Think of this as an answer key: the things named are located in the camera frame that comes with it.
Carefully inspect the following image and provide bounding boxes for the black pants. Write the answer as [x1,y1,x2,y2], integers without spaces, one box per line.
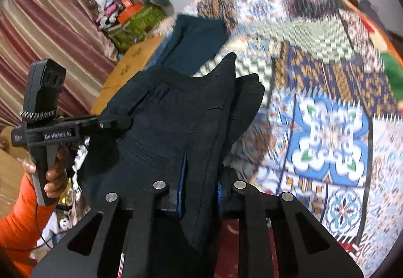
[78,53,265,252]

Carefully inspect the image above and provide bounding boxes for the orange sleeved left forearm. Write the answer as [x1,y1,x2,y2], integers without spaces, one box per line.
[1,174,56,277]

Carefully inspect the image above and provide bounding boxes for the person's left hand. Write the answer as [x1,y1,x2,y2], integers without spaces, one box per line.
[22,146,69,199]

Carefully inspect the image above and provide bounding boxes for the colourful patchwork bed quilt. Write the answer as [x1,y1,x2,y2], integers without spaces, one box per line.
[184,0,402,277]

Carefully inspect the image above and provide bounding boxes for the wooden folding lap table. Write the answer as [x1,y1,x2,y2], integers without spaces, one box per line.
[91,36,164,115]

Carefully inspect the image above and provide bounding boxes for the pink striped curtain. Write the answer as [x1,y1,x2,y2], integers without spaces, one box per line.
[1,0,117,127]

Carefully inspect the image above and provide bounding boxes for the blue denim jeans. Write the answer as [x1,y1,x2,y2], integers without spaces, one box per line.
[145,39,169,69]

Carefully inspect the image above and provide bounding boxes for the green fabric storage bag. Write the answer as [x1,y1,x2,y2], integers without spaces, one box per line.
[107,5,167,53]

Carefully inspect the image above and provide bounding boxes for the orange box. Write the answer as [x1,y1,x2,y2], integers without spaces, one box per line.
[117,3,144,24]

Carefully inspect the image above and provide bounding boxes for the dark teal folded garment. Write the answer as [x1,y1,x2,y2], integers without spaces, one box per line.
[156,15,229,76]

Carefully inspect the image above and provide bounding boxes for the grey backpack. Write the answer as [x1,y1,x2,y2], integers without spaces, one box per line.
[359,0,382,26]

